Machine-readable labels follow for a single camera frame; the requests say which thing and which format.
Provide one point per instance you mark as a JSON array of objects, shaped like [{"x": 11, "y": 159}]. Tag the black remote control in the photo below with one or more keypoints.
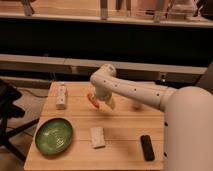
[{"x": 147, "y": 148}]

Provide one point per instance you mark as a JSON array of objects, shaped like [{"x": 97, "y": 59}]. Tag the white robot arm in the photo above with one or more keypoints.
[{"x": 188, "y": 117}]

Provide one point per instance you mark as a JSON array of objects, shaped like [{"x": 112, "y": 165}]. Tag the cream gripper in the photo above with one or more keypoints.
[{"x": 110, "y": 102}]

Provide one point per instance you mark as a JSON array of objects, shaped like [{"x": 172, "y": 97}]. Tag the white sponge block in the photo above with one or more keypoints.
[{"x": 97, "y": 137}]

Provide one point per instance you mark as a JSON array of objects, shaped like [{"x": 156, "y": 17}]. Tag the white small bottle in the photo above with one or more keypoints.
[{"x": 61, "y": 98}]

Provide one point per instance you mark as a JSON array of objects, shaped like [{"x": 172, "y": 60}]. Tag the green glazed bowl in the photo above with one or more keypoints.
[{"x": 54, "y": 136}]

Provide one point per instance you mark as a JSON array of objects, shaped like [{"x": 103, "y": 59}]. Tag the black office chair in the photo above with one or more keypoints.
[{"x": 8, "y": 110}]

